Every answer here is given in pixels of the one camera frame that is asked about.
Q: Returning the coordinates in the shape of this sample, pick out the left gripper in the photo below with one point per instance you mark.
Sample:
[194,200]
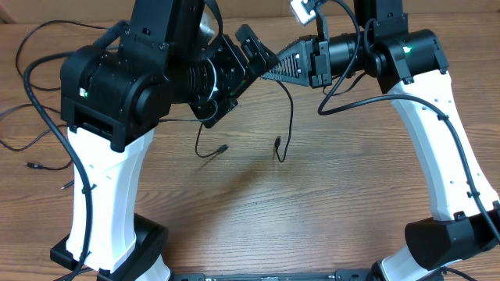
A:
[221,54]

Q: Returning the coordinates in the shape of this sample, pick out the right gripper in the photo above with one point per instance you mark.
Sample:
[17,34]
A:
[313,63]

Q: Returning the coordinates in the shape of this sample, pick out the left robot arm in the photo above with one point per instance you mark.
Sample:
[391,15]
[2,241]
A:
[114,94]

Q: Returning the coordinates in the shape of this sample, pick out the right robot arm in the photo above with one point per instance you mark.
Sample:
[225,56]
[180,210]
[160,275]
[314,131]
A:
[412,71]

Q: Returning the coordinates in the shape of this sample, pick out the cardboard backdrop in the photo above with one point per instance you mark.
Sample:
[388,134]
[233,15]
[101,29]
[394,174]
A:
[39,11]

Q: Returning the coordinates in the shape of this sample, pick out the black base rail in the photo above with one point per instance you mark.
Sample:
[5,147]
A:
[269,277]

